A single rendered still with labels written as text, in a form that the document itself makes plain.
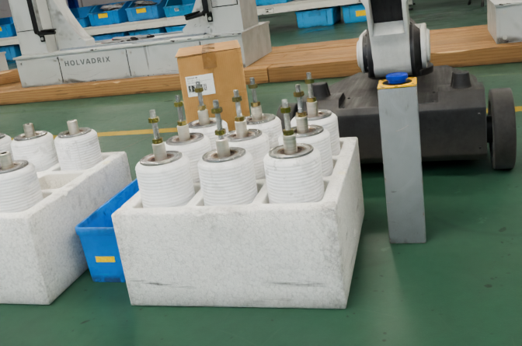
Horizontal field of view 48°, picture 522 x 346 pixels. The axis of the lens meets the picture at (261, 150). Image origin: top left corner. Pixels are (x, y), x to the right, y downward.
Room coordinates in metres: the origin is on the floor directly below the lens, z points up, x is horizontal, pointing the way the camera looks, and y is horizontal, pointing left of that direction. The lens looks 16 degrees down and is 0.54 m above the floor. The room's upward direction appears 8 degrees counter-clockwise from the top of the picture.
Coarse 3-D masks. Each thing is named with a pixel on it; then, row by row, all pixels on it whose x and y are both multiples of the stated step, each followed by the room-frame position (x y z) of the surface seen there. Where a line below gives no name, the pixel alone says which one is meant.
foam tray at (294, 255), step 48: (336, 192) 0.91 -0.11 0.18; (144, 240) 0.94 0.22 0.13; (192, 240) 0.92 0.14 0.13; (240, 240) 0.89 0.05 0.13; (288, 240) 0.87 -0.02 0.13; (336, 240) 0.85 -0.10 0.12; (144, 288) 0.95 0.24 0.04; (192, 288) 0.92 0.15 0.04; (240, 288) 0.90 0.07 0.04; (288, 288) 0.87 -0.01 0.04; (336, 288) 0.85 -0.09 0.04
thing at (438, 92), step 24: (360, 72) 2.03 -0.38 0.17; (432, 72) 1.86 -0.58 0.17; (456, 72) 1.41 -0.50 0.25; (336, 96) 1.50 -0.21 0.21; (360, 96) 1.65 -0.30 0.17; (432, 96) 1.44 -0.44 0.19; (456, 96) 1.37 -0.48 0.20; (480, 96) 1.35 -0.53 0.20; (360, 120) 1.42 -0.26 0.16; (432, 120) 1.37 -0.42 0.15; (456, 120) 1.35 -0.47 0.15; (480, 120) 1.33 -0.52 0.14; (360, 144) 1.42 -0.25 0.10; (432, 144) 1.37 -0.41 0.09; (456, 144) 1.35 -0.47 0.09; (480, 144) 1.33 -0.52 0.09
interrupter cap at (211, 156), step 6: (216, 150) 1.00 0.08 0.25; (234, 150) 0.99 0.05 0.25; (240, 150) 0.98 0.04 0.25; (204, 156) 0.98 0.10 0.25; (210, 156) 0.97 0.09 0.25; (216, 156) 0.98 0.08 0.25; (228, 156) 0.96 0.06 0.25; (234, 156) 0.95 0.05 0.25; (240, 156) 0.95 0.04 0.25; (210, 162) 0.95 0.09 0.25; (216, 162) 0.94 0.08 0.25; (222, 162) 0.94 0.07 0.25
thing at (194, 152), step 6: (204, 138) 1.11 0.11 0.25; (192, 144) 1.08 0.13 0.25; (198, 144) 1.09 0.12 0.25; (204, 144) 1.10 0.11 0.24; (210, 144) 1.12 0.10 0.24; (168, 150) 1.09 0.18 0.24; (174, 150) 1.08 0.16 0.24; (180, 150) 1.08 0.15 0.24; (186, 150) 1.07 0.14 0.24; (192, 150) 1.08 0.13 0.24; (198, 150) 1.08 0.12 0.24; (204, 150) 1.09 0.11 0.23; (210, 150) 1.11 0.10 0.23; (192, 156) 1.08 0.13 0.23; (198, 156) 1.08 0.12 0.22; (192, 162) 1.08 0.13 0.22; (192, 168) 1.08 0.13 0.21; (192, 174) 1.08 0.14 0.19; (198, 174) 1.08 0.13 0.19; (198, 180) 1.08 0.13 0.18
